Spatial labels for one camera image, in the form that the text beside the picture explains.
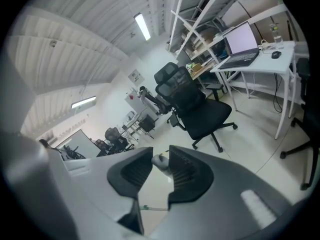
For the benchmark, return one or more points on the black mesh office chair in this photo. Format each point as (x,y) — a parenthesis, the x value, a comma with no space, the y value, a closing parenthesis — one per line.
(197,104)

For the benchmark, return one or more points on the black computer mouse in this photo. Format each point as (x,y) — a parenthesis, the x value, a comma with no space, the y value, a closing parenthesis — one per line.
(276,54)

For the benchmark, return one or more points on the white cabinet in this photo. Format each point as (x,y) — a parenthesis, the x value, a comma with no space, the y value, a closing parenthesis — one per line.
(135,102)

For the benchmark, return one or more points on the clear glass bottle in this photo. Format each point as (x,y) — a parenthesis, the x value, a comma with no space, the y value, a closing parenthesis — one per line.
(277,40)

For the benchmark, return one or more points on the white wall panel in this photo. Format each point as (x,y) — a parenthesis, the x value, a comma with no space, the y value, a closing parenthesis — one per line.
(136,77)

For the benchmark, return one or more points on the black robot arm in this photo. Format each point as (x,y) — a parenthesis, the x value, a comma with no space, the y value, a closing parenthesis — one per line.
(156,101)

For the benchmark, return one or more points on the white metal shelving unit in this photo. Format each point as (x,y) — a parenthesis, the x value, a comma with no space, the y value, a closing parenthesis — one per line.
(197,26)

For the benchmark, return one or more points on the white desk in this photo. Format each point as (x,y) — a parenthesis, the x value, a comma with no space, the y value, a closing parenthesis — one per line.
(270,64)

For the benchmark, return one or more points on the long ceiling light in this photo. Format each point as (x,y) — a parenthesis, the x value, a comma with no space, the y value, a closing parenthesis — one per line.
(83,102)
(142,26)

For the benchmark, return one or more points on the black laptop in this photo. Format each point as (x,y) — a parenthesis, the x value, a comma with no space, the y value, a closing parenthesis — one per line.
(241,46)

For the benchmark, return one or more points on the gray partition board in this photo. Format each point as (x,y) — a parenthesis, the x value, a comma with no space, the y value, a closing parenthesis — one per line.
(80,144)

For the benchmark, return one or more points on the cardboard box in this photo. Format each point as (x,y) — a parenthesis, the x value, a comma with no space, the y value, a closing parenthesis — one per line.
(197,67)

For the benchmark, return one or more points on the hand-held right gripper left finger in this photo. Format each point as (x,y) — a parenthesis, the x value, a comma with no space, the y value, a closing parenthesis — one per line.
(130,174)

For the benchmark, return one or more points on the black box on stand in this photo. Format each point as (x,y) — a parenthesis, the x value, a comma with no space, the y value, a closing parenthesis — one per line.
(147,122)

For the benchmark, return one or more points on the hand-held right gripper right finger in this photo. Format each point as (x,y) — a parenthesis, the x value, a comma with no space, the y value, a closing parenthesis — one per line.
(190,176)

